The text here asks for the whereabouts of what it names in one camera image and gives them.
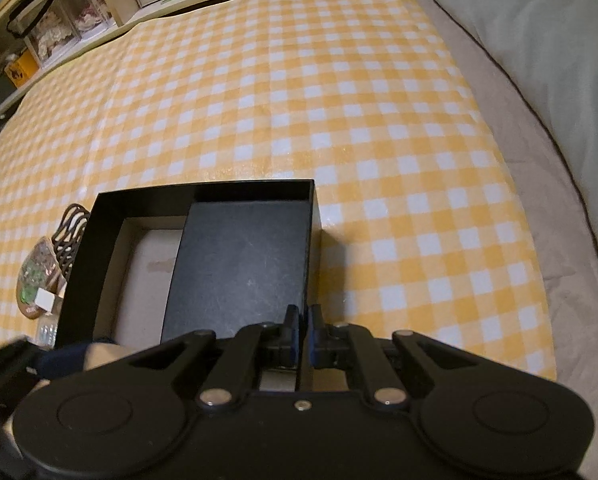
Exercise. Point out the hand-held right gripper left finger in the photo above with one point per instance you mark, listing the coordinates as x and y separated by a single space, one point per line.
292 345

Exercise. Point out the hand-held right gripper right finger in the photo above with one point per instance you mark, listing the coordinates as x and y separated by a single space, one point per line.
313 347

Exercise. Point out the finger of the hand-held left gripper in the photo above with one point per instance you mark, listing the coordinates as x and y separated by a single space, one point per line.
64 360

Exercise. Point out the black box lid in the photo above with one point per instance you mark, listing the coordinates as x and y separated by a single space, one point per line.
239 270

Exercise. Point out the black hair claw clip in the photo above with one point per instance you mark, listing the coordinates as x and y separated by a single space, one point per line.
76 216

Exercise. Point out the black cardboard box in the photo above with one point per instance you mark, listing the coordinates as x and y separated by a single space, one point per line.
104 210

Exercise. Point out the yellow checked cloth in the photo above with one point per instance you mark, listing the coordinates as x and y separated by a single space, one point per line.
279 110

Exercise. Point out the grey bed sheet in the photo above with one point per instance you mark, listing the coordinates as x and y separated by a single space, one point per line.
569 310

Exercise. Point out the dark grey box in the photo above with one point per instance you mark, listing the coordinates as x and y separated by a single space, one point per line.
0 91

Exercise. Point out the yellow box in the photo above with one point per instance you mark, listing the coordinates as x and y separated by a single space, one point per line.
20 70

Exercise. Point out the clear box with cream lace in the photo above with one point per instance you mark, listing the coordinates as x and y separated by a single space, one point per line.
54 42

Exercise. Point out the clear box with red contents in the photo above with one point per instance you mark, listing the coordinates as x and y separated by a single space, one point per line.
86 10

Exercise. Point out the grey pillow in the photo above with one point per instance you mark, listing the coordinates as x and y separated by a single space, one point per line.
539 35

